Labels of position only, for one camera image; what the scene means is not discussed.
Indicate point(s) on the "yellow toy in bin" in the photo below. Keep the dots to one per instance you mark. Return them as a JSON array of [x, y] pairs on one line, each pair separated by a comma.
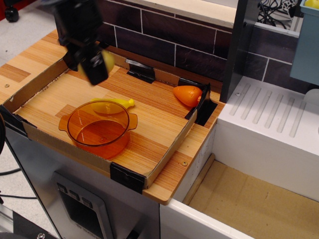
[[312, 4]]

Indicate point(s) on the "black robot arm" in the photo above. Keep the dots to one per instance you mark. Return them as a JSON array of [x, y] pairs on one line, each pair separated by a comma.
[[77, 22]]

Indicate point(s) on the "yellow toy banana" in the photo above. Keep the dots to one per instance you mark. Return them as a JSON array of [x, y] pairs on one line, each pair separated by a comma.
[[111, 106]]

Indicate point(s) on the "orange toy carrot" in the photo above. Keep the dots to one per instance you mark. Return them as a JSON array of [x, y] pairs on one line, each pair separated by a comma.
[[188, 95]]

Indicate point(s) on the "dark grey vertical post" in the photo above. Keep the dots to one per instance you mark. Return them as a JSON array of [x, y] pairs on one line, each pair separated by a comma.
[[246, 16]]

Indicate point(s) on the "yellow toy potato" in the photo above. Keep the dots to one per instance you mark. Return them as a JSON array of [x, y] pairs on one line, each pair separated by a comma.
[[108, 60]]

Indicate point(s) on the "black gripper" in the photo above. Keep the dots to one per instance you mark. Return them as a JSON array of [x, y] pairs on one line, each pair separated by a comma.
[[77, 25]]

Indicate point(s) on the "silver toy oven front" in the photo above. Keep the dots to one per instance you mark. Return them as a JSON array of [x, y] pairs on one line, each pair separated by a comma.
[[80, 202]]

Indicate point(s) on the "orange transparent plastic pot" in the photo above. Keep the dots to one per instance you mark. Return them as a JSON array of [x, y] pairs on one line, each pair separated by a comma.
[[105, 135]]

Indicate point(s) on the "white toy sink unit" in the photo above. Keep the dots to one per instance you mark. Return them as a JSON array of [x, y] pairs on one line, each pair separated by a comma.
[[257, 177]]

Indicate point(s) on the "teal plastic bin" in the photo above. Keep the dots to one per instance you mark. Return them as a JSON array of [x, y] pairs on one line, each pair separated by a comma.
[[305, 65]]

